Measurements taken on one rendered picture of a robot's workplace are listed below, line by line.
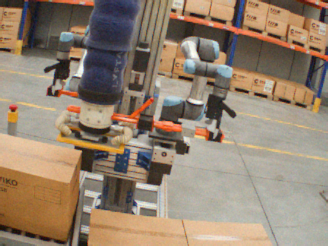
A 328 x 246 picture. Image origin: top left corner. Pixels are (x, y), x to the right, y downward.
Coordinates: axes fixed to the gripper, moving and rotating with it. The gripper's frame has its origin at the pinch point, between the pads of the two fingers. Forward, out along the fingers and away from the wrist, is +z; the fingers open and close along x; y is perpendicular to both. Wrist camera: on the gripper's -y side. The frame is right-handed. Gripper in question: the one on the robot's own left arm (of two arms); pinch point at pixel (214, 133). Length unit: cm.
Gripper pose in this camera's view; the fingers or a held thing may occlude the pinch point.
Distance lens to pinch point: 191.9
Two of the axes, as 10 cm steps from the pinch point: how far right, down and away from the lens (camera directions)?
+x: 0.1, 3.3, -9.5
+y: -9.8, -1.8, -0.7
